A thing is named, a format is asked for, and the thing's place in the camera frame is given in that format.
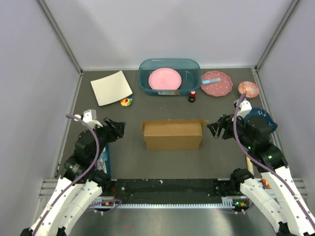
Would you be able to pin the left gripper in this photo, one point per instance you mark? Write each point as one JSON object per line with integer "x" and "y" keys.
{"x": 114, "y": 134}

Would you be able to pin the multicolour flower toy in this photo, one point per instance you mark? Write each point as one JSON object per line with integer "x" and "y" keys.
{"x": 126, "y": 102}

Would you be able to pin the wooden stick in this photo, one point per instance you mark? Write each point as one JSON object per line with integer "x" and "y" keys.
{"x": 249, "y": 165}

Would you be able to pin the blue pink spoon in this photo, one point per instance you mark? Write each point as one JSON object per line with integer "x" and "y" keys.
{"x": 210, "y": 81}

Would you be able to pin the blue packaged item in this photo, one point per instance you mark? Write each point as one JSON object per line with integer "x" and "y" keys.
{"x": 103, "y": 162}

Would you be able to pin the white square plate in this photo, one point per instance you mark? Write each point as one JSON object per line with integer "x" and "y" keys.
{"x": 111, "y": 89}

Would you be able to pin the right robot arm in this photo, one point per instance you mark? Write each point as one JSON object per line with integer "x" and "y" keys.
{"x": 275, "y": 195}

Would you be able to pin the red black stamp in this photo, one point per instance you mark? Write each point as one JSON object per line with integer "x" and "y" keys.
{"x": 191, "y": 97}

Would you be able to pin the dark blue leaf dish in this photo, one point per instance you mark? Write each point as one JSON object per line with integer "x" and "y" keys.
{"x": 264, "y": 114}

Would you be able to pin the brown cardboard box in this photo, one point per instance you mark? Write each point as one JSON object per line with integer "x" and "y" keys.
{"x": 173, "y": 134}

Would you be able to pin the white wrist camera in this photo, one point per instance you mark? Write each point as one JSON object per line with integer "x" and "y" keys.
{"x": 90, "y": 118}
{"x": 244, "y": 108}

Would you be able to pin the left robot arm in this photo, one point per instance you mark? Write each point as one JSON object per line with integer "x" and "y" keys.
{"x": 81, "y": 182}

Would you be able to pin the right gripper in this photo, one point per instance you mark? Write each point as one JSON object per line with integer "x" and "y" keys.
{"x": 225, "y": 122}

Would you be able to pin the teal plastic basin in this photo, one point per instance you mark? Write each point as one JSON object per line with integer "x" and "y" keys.
{"x": 188, "y": 69}

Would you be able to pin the pink polka dot plate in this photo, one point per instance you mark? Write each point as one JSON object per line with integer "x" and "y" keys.
{"x": 218, "y": 89}

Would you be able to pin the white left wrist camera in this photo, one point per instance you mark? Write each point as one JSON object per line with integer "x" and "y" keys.
{"x": 90, "y": 118}

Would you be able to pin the pink round plate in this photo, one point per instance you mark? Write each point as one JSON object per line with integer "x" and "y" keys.
{"x": 165, "y": 79}

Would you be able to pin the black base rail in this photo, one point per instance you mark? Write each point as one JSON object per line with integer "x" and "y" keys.
{"x": 211, "y": 186}

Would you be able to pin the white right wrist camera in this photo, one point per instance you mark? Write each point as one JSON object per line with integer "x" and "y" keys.
{"x": 244, "y": 108}

